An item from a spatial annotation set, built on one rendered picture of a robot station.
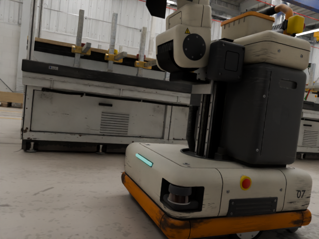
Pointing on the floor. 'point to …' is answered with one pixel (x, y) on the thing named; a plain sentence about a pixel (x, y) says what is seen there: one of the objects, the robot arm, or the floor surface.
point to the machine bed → (111, 113)
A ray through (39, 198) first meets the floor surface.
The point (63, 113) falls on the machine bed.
